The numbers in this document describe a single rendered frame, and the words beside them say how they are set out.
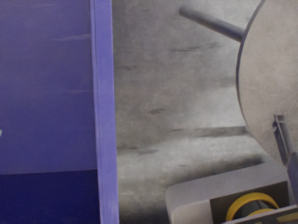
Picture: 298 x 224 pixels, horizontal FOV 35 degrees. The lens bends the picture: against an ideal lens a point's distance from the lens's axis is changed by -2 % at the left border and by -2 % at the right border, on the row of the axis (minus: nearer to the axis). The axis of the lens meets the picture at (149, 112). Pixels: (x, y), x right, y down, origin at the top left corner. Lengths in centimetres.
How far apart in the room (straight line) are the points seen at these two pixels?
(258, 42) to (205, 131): 32
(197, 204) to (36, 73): 35
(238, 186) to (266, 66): 27
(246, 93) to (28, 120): 27
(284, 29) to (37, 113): 32
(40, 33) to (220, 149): 45
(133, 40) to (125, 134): 17
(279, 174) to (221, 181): 10
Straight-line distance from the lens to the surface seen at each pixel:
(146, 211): 93
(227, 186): 82
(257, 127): 63
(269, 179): 83
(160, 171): 90
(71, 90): 60
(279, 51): 61
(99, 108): 39
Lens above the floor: 81
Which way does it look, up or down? 71 degrees down
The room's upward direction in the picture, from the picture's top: 158 degrees clockwise
